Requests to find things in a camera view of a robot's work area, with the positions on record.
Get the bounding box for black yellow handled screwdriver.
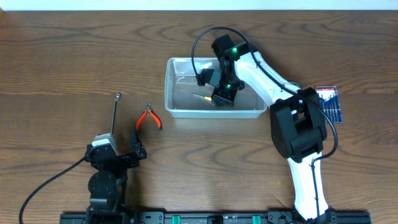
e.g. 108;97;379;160
192;93;216;105

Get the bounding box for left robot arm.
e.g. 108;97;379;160
85;128;147;216

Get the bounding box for silver offset ring wrench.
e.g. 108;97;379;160
110;93;121;134

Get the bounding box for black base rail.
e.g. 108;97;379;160
59;211;373;224

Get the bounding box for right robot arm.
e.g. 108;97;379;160
197;35;328;222

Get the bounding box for black cable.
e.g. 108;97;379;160
190;26;339;222
18;157;86;224

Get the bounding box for orange handled cutting pliers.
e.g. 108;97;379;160
135;101;164;132

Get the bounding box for blue precision screwdriver set case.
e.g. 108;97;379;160
315;86;343;124

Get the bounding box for right black cable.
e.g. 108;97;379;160
190;26;339;222

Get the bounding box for left black cable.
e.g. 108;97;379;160
18;157;86;224

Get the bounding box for clear plastic container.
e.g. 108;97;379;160
165;57;268;119

